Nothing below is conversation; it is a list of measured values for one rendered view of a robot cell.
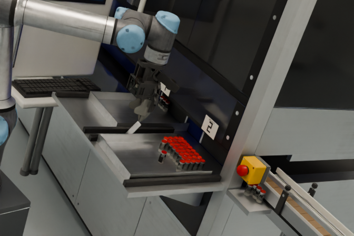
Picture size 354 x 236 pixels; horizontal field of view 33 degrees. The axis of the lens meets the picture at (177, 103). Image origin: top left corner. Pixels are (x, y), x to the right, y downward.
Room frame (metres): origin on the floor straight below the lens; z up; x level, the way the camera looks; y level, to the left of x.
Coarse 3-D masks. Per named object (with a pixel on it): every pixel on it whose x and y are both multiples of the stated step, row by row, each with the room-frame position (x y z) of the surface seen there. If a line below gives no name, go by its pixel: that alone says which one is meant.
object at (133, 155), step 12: (108, 144) 1.84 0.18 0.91; (120, 144) 1.93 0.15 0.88; (132, 144) 1.96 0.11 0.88; (144, 144) 1.99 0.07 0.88; (156, 144) 2.03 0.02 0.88; (108, 156) 1.82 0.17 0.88; (120, 156) 1.84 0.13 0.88; (132, 156) 1.87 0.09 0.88; (144, 156) 1.90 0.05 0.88; (156, 156) 1.93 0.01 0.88; (168, 156) 1.96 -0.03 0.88; (120, 168) 1.74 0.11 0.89; (132, 168) 1.79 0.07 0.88; (144, 168) 1.82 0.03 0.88; (156, 168) 1.85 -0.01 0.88; (168, 168) 1.88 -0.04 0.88
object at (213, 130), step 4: (208, 116) 2.05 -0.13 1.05; (204, 120) 2.06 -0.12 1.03; (208, 120) 2.04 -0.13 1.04; (212, 120) 2.03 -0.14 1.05; (204, 124) 2.05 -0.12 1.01; (208, 124) 2.04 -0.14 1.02; (216, 124) 2.01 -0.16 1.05; (204, 128) 2.05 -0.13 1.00; (208, 128) 2.03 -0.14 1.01; (212, 128) 2.02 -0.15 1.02; (216, 128) 2.00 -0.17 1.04; (208, 132) 2.03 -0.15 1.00; (212, 132) 2.01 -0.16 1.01; (216, 132) 2.00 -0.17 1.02; (212, 136) 2.00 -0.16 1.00
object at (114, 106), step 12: (96, 96) 2.25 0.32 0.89; (108, 96) 2.28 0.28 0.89; (120, 96) 2.32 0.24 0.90; (132, 96) 2.36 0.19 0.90; (96, 108) 2.17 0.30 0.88; (108, 108) 2.20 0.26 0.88; (120, 108) 2.24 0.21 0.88; (156, 108) 2.36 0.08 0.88; (108, 120) 2.08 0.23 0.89; (120, 120) 2.13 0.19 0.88; (132, 120) 2.16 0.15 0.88; (144, 120) 2.20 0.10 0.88; (156, 120) 2.24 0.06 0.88; (168, 120) 2.28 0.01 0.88
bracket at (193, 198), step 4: (200, 192) 1.94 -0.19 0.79; (168, 196) 1.85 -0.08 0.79; (172, 196) 1.87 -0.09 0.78; (176, 196) 1.88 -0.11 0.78; (180, 196) 1.89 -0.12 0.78; (184, 196) 1.90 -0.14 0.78; (188, 196) 1.91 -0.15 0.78; (192, 196) 1.92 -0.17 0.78; (196, 196) 1.94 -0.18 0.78; (200, 196) 1.95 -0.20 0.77; (180, 200) 1.89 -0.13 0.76; (184, 200) 1.90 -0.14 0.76; (188, 200) 1.92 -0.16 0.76; (192, 200) 1.93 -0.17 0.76; (196, 200) 1.94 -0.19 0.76; (200, 200) 1.95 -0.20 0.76; (192, 204) 1.93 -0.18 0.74; (196, 204) 1.95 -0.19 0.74
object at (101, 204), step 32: (64, 128) 2.88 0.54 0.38; (64, 160) 2.80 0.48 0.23; (96, 160) 2.56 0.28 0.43; (96, 192) 2.50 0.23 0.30; (320, 192) 2.21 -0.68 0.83; (352, 192) 2.34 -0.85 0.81; (96, 224) 2.44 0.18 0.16; (128, 224) 2.25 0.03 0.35; (160, 224) 2.09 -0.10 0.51; (256, 224) 2.02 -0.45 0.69; (352, 224) 2.42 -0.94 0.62
